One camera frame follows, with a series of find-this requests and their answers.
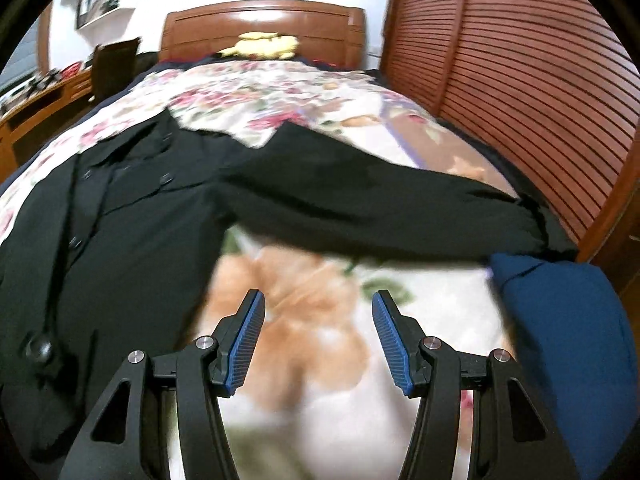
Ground grey window blind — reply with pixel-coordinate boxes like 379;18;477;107
0;22;42;93

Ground wooden headboard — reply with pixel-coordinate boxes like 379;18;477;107
160;1;368;71

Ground yellow plush toy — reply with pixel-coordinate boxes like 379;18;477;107
217;31;302;59

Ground wooden louvered wardrobe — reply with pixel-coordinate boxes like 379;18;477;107
378;0;640;301

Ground floral blanket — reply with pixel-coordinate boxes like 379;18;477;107
0;60;521;480

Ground blue cloth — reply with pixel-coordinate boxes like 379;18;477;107
487;252;633;480

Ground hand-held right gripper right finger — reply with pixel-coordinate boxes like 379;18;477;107
371;290;581;480

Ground dark brown chair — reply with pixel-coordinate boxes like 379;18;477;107
92;39;144;107

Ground black coat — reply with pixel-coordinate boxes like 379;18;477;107
0;107;581;453

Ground wooden desk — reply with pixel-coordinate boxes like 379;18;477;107
0;66;97;183

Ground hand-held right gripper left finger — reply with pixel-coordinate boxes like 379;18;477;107
60;288;266;480

